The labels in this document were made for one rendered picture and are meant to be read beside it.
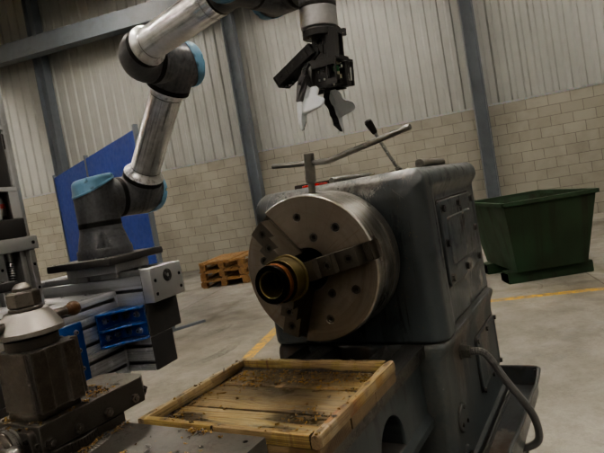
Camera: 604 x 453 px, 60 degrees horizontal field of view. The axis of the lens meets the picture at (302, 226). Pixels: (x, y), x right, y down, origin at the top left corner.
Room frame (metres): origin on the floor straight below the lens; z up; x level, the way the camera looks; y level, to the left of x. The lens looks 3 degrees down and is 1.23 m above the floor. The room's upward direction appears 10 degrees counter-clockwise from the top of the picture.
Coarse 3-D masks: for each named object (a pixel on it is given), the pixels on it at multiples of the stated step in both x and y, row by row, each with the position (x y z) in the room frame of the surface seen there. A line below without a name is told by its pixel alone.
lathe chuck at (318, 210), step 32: (320, 192) 1.12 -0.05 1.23; (288, 224) 1.11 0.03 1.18; (320, 224) 1.07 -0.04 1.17; (352, 224) 1.03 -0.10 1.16; (256, 256) 1.15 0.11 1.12; (384, 256) 1.04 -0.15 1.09; (320, 288) 1.08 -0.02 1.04; (352, 288) 1.04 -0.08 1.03; (384, 288) 1.04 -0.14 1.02; (320, 320) 1.09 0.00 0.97; (352, 320) 1.05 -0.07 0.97
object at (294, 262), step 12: (276, 264) 0.97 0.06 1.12; (288, 264) 0.98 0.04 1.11; (300, 264) 1.00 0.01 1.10; (264, 276) 1.00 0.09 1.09; (276, 276) 1.03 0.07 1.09; (288, 276) 0.95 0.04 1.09; (300, 276) 0.98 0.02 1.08; (264, 288) 1.00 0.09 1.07; (276, 288) 1.03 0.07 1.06; (288, 288) 0.95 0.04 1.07; (300, 288) 0.98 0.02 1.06; (264, 300) 0.98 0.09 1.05; (276, 300) 0.96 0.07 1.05; (288, 300) 0.98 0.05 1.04
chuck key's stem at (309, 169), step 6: (306, 156) 1.11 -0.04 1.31; (312, 156) 1.11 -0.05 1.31; (306, 162) 1.11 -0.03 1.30; (306, 168) 1.11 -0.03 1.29; (312, 168) 1.11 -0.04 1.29; (306, 174) 1.11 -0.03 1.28; (312, 174) 1.11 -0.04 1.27; (306, 180) 1.11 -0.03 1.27; (312, 180) 1.11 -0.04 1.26; (312, 186) 1.11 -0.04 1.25; (312, 192) 1.11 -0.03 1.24
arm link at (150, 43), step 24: (192, 0) 1.07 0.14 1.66; (216, 0) 1.01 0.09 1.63; (240, 0) 1.03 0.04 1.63; (264, 0) 1.07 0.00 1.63; (168, 24) 1.13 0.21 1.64; (192, 24) 1.10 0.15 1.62; (120, 48) 1.24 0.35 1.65; (144, 48) 1.20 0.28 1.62; (168, 48) 1.19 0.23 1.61; (144, 72) 1.27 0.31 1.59
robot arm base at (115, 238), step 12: (84, 228) 1.43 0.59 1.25; (96, 228) 1.43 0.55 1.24; (108, 228) 1.44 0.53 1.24; (120, 228) 1.47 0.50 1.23; (84, 240) 1.42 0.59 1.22; (96, 240) 1.42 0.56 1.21; (108, 240) 1.43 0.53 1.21; (120, 240) 1.45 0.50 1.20; (84, 252) 1.41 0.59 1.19; (96, 252) 1.41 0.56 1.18; (108, 252) 1.41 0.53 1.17; (120, 252) 1.44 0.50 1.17
